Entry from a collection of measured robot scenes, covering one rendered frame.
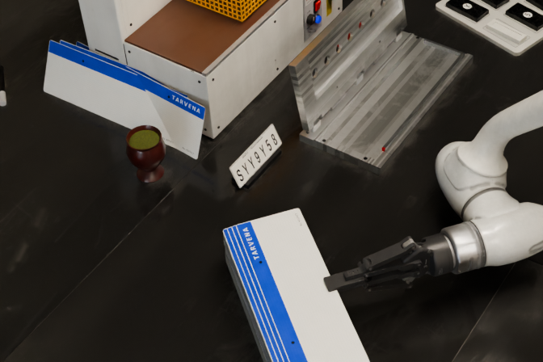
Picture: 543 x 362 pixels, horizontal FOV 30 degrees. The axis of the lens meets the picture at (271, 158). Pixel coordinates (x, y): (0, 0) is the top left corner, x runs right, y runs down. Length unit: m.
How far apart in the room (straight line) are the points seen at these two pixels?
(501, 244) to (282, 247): 0.40
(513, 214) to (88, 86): 1.03
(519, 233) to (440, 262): 0.15
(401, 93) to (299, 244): 0.57
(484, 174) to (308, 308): 0.43
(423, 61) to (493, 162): 0.53
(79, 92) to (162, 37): 0.27
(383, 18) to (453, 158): 0.54
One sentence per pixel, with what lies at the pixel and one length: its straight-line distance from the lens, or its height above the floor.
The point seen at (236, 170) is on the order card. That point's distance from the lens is 2.14.
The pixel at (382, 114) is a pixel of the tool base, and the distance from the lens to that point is 2.30.
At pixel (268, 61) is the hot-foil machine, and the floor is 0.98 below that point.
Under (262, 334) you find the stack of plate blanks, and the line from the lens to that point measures 1.81.
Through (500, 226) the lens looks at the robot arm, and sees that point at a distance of 1.91.
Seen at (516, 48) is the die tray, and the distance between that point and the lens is 2.52.
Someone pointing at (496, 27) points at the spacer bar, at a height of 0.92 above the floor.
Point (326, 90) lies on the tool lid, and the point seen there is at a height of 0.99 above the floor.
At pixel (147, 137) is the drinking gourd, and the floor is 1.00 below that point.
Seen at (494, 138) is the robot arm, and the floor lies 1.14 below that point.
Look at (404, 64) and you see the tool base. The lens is 2.43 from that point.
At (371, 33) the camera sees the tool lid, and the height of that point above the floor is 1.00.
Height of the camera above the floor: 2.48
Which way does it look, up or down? 45 degrees down
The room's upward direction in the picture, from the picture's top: 4 degrees counter-clockwise
